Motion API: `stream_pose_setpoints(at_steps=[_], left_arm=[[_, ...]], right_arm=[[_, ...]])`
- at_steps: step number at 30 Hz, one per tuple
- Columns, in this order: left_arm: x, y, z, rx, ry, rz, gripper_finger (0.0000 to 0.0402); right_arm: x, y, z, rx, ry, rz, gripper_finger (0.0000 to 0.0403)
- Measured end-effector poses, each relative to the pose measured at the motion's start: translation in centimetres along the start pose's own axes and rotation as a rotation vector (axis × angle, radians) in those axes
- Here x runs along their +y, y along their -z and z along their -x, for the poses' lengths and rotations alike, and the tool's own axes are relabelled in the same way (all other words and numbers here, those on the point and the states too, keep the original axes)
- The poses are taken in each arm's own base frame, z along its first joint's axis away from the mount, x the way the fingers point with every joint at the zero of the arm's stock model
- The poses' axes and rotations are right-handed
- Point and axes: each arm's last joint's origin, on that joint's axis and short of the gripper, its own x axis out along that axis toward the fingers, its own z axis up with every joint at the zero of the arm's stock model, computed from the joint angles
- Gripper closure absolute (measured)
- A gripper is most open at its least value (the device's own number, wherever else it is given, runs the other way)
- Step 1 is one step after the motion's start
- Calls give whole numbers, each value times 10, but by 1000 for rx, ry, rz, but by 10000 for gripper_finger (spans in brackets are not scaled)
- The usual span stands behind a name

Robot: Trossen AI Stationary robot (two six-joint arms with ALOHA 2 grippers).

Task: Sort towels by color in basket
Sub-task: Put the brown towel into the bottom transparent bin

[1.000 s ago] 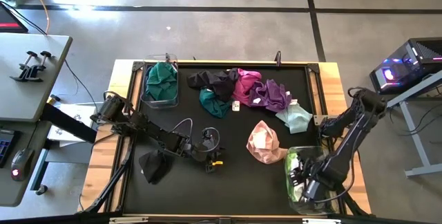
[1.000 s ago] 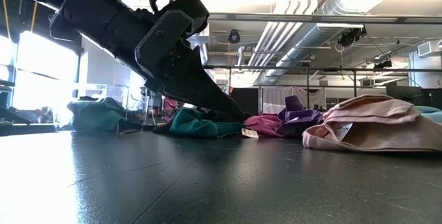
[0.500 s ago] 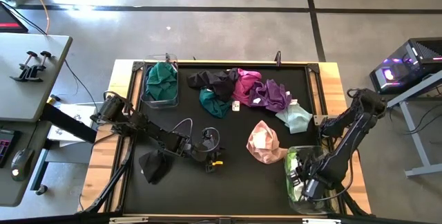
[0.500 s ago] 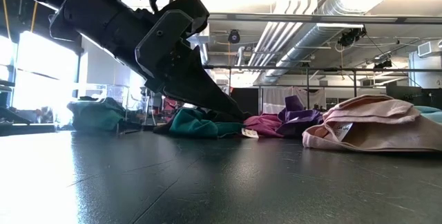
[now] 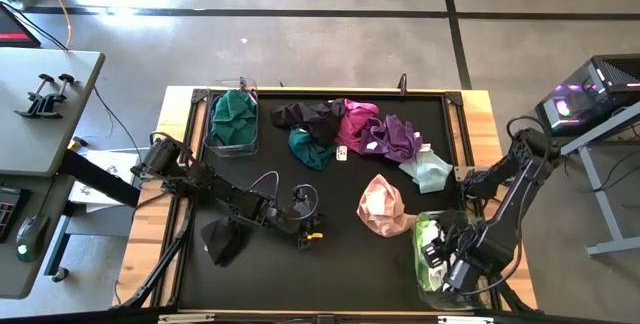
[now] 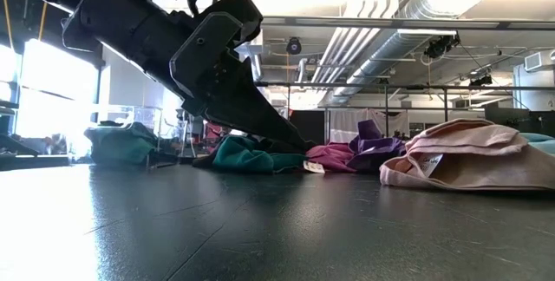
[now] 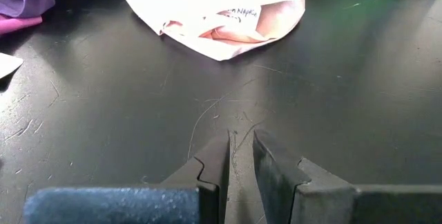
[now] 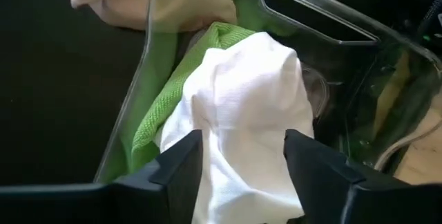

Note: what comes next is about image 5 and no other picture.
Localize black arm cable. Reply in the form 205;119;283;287
244;168;282;205
505;115;551;145

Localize pale pink towel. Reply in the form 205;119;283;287
356;173;417;238

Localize black computer mouse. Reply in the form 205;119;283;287
14;212;50;264

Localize orange floor cable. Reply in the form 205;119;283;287
32;0;74;50

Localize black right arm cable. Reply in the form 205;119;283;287
505;115;551;145

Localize grey computer desk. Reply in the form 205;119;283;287
0;173;76;300

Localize black screw clamp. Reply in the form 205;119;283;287
34;72;76;119
13;72;55;119

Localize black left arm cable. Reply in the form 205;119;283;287
244;168;282;205

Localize clear plastic bin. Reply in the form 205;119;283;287
203;77;260;158
411;208;484;311

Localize grey side table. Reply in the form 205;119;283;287
0;47;106;178

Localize white towel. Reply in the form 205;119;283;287
422;221;451;290

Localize white paper box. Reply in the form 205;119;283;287
67;149;141;214

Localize grey metal desk frame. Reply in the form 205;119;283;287
559;101;640;258

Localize black aluminium table frame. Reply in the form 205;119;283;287
110;86;540;324

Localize black towel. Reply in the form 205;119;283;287
270;98;347;148
200;216;253;268

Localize dark teal towel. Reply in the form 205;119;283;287
287;127;337;172
210;88;258;148

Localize magenta towel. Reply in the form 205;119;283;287
335;97;381;162

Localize lime green towel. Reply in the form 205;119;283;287
413;217;444;293

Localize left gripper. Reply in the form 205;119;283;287
273;197;325;252

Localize black floor cable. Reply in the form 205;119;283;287
92;86;144;164

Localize black RGB computer case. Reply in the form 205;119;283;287
534;53;640;138

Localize light blue towel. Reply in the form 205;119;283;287
398;149;454;195

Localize black keyboard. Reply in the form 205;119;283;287
0;186;29;244

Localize purple towel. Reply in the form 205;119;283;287
358;114;424;164

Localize black monitor with red strip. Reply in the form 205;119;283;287
0;3;41;49

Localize black support bar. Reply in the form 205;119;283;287
58;148;141;209

